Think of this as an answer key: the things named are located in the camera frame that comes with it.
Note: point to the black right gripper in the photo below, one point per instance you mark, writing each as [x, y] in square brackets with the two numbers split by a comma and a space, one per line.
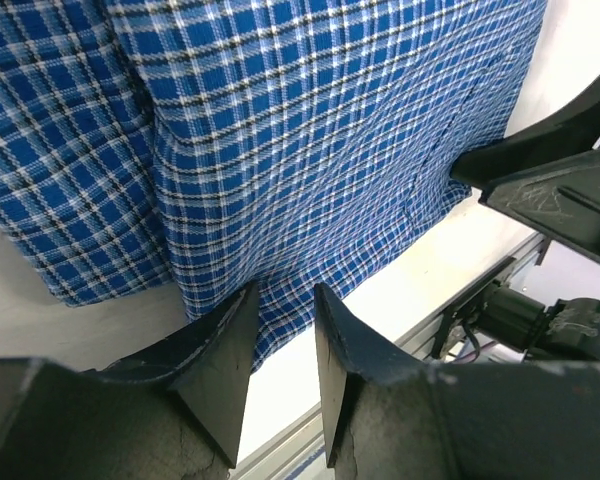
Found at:
[561, 199]

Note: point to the blue checkered long sleeve shirt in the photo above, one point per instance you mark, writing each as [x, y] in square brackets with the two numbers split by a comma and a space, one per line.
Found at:
[213, 143]

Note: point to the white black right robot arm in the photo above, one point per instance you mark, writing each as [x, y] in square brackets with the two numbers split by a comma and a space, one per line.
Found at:
[567, 330]

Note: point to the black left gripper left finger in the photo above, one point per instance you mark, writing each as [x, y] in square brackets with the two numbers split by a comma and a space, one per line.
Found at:
[173, 410]

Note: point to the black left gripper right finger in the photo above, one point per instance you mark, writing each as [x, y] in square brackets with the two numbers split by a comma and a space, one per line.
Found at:
[483, 420]

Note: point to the aluminium front frame rail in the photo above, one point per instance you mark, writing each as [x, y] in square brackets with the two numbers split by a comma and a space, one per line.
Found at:
[351, 356]

